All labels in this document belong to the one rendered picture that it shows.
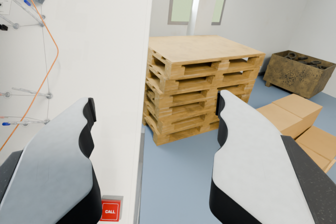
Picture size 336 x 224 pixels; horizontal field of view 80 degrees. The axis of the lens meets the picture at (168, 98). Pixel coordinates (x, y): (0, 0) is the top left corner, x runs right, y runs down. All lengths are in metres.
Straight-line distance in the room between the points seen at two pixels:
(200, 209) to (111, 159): 1.46
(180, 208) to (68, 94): 1.52
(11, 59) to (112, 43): 0.28
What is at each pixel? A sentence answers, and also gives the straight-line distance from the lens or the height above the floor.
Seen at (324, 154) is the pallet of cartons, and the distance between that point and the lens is 2.48.
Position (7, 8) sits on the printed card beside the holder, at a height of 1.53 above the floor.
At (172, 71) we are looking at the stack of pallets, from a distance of 1.89.
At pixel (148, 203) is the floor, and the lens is 1.94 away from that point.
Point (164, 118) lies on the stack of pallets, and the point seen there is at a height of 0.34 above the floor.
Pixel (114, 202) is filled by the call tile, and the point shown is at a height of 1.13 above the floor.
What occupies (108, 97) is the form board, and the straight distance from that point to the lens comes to 0.61.
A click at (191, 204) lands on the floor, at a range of 1.99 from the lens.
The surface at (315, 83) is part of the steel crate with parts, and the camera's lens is 4.27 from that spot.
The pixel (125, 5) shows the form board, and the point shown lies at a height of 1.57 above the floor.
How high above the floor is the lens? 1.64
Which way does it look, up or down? 30 degrees down
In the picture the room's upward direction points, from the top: 7 degrees clockwise
